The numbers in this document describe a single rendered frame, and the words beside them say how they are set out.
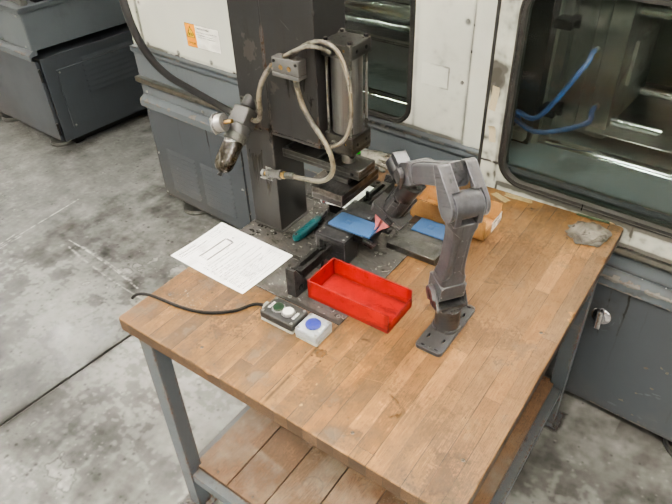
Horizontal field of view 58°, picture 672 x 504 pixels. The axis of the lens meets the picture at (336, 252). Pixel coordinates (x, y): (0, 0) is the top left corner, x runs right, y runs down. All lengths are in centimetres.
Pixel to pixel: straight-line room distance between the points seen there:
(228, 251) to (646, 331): 139
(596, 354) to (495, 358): 94
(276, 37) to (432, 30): 72
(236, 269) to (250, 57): 58
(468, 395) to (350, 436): 28
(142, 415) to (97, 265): 110
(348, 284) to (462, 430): 53
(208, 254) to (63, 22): 293
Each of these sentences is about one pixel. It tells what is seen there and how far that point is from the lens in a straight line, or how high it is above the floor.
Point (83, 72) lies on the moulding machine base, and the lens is 463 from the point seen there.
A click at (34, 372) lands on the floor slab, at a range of 300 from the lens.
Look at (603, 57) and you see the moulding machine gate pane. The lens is 189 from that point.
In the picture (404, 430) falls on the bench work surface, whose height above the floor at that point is 90.
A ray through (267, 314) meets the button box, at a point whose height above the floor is 93.
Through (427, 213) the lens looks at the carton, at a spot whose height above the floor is 93.
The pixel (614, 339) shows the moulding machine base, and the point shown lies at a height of 43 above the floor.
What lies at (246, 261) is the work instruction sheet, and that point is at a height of 90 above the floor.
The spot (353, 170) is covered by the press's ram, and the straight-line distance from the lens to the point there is 161.
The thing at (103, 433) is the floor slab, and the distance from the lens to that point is 265.
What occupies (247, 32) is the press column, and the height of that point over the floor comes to 150.
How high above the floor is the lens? 199
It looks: 38 degrees down
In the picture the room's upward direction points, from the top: 2 degrees counter-clockwise
